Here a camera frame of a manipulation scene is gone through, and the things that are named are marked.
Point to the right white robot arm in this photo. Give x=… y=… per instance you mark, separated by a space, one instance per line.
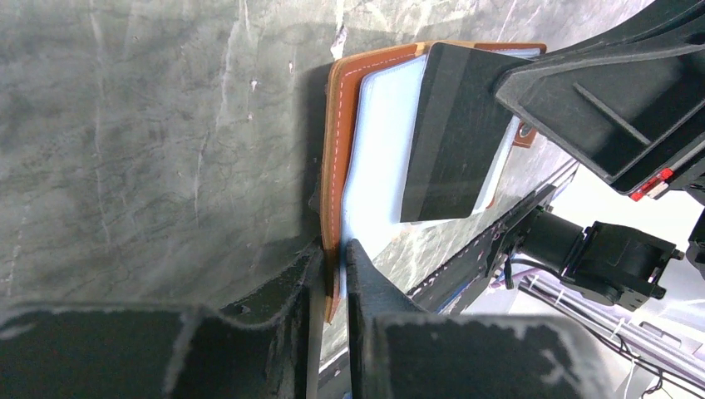
x=608 y=263

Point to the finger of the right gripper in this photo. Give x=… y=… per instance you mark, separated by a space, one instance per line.
x=627 y=104

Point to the black credit card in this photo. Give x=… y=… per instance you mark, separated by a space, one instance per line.
x=462 y=135

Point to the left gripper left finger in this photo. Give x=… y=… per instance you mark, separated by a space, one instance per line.
x=264 y=345

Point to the brown leather card holder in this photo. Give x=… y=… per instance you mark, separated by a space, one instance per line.
x=341 y=121

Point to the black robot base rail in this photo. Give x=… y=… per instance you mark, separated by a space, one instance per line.
x=474 y=261

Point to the aluminium frame rail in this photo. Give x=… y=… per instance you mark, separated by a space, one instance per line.
x=563 y=176

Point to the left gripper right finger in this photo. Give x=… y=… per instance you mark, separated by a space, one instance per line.
x=399 y=350

